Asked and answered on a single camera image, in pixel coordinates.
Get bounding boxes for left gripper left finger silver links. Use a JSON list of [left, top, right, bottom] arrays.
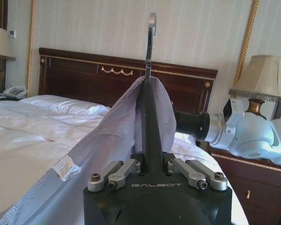
[[87, 153, 146, 192]]

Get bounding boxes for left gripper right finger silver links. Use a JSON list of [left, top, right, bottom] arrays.
[[163, 153, 228, 191]]

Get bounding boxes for black hanger with chrome hook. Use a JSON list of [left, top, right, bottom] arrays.
[[131, 13, 165, 174]]

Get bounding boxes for lavender garment with white label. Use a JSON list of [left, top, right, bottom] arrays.
[[0, 76, 177, 225]]

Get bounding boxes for white bed duvet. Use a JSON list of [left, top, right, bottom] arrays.
[[0, 94, 246, 225]]

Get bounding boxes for dark wooden nightstand gold trim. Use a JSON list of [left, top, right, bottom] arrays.
[[196, 140, 281, 225]]

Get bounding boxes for beige fringed table lamp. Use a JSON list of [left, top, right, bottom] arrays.
[[228, 54, 281, 120]]

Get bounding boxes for dark wooden headboard gold trim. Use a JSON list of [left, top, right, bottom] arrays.
[[38, 47, 219, 119]]

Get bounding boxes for grey desk telephone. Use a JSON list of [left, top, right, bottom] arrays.
[[1, 84, 28, 100]]

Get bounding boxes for gold rope wall moulding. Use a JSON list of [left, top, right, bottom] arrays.
[[232, 0, 260, 87], [25, 0, 36, 98]]

